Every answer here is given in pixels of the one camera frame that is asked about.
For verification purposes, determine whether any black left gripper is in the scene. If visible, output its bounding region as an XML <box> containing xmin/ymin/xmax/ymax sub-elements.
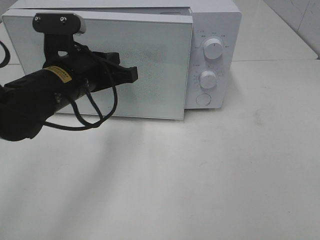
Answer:
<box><xmin>43</xmin><ymin>33</ymin><xmax>139</xmax><ymax>92</ymax></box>

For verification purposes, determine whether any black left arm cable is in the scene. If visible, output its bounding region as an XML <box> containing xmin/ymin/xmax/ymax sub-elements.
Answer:
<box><xmin>42</xmin><ymin>42</ymin><xmax>119</xmax><ymax>132</ymax></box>

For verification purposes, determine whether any white lower timer knob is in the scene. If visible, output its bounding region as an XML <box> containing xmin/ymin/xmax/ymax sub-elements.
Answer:
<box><xmin>199</xmin><ymin>70</ymin><xmax>218</xmax><ymax>89</ymax></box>

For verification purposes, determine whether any white microwave door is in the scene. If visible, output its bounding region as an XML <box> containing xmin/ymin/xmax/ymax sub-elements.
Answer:
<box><xmin>2</xmin><ymin>8</ymin><xmax>193</xmax><ymax>120</ymax></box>

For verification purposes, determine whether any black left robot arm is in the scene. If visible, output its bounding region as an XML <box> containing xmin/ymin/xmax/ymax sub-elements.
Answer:
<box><xmin>0</xmin><ymin>31</ymin><xmax>138</xmax><ymax>142</ymax></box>

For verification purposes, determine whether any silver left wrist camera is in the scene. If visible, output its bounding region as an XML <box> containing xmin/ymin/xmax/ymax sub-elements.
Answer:
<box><xmin>32</xmin><ymin>12</ymin><xmax>87</xmax><ymax>35</ymax></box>

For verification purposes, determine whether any round white door button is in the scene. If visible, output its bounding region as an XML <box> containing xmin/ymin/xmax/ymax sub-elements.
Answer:
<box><xmin>196</xmin><ymin>93</ymin><xmax>212</xmax><ymax>106</ymax></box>

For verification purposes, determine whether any white upper power knob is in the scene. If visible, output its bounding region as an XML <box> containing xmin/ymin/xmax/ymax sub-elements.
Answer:
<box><xmin>203</xmin><ymin>36</ymin><xmax>224</xmax><ymax>60</ymax></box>

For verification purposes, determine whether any white microwave oven body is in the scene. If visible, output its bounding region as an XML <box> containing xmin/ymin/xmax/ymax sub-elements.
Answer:
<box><xmin>3</xmin><ymin>0</ymin><xmax>242</xmax><ymax>111</ymax></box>

